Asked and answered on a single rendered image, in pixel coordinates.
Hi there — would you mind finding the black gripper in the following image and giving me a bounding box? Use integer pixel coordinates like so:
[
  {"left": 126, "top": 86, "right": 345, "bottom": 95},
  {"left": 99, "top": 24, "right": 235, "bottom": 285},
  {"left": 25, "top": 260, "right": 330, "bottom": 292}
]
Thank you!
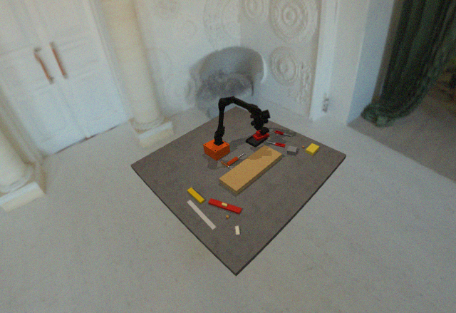
[{"left": 251, "top": 120, "right": 269, "bottom": 135}]

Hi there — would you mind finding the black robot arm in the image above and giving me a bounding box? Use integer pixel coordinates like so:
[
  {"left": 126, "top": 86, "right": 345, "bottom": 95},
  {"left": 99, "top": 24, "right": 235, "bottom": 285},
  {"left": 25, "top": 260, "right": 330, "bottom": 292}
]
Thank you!
[{"left": 213, "top": 96, "right": 270, "bottom": 146}]

